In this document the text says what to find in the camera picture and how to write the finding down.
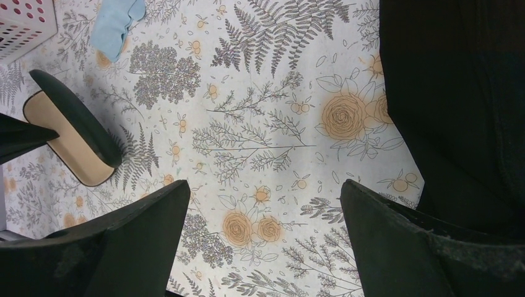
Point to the light blue cleaning cloth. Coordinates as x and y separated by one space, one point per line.
112 24

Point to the white perforated plastic basket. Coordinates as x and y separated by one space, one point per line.
25 24

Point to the black glasses case tan lining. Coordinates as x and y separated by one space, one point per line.
81 142

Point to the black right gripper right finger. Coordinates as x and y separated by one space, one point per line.
403 252

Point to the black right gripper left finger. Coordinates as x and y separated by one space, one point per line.
127 252

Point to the floral patterned table mat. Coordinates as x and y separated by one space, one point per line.
264 107

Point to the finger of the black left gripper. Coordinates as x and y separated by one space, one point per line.
19 137

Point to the black cloth garment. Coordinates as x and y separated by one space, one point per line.
454 73

